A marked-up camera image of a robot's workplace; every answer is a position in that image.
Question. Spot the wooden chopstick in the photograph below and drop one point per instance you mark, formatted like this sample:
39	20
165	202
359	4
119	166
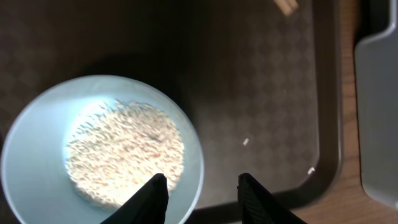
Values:
277	2
290	4

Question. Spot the dark brown serving tray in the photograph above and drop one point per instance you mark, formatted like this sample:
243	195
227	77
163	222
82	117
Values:
261	88

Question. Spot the grey dishwasher rack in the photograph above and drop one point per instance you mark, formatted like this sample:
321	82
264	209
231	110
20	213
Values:
375	59

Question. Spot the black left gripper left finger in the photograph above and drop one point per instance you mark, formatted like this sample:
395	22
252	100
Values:
147	206

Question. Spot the light blue rice bowl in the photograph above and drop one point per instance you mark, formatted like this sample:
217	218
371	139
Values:
81	149

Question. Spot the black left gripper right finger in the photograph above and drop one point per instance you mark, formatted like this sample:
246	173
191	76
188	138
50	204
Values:
259	206

